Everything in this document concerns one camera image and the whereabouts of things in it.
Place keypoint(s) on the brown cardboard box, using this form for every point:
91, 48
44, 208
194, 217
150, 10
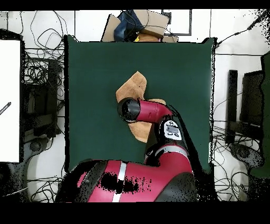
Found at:
154, 21

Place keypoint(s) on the white table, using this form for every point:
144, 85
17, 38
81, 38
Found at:
9, 84

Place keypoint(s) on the orange-brown cloth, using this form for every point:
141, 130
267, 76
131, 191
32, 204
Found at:
149, 38

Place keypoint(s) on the dark-framed white board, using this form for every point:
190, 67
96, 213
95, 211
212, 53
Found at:
191, 23

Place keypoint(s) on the orange terry towel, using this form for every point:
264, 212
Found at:
132, 88

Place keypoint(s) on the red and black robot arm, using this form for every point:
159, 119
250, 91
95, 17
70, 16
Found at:
151, 111

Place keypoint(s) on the dark green table cloth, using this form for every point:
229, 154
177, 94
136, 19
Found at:
95, 137

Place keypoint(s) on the black wheeled stand base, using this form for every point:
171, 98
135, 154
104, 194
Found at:
35, 146

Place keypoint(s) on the black equipment stand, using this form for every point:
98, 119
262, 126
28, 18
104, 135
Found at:
42, 101

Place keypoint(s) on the blue jeans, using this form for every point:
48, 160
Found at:
126, 27

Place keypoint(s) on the black upright post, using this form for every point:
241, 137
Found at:
232, 101

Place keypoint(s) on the brown cardboard sheet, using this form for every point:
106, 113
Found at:
109, 29

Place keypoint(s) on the black chair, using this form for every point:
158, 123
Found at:
252, 99

